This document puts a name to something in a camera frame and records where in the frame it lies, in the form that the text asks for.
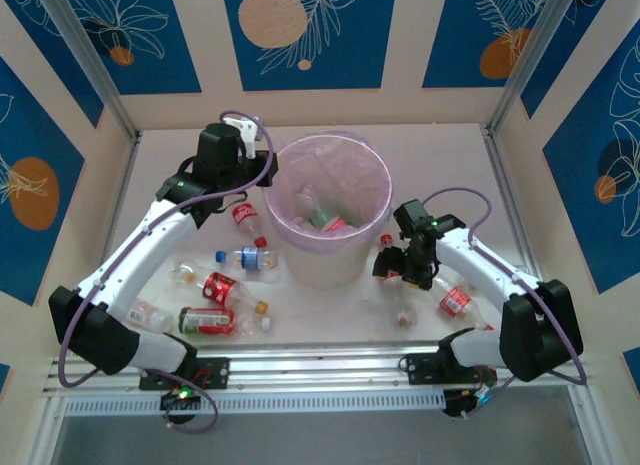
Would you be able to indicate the black controller box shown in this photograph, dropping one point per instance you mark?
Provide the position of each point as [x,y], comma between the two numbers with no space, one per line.
[460,402]
[180,397]

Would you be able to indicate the clear bottle red dotted label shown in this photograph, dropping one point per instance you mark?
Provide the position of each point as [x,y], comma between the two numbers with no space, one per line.
[220,287]

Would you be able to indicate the clear bottle pink label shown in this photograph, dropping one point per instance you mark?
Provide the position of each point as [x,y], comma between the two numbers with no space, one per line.
[145,312]

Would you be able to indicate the aluminium frame leg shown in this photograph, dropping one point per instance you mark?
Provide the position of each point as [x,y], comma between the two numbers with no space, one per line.
[47,430]
[592,425]

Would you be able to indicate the aluminium frame rail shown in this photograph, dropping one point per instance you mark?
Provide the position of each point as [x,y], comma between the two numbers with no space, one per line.
[310,365]

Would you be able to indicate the aluminium side rail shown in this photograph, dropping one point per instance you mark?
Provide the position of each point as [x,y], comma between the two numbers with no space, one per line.
[131,155]
[495,160]

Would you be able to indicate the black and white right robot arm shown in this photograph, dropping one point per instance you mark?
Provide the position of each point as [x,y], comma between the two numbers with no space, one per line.
[480,265]

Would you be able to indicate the white round plastic bin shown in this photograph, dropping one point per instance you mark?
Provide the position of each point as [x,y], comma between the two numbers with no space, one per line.
[325,270]

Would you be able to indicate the clear bottle green red label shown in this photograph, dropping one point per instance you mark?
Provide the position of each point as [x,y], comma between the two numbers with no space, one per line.
[210,321]

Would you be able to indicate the clear bottle blue label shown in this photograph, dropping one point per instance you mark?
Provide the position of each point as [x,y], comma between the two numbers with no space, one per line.
[250,259]

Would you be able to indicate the aluminium frame post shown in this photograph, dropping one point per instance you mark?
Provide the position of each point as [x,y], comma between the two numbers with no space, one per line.
[85,50]
[530,60]

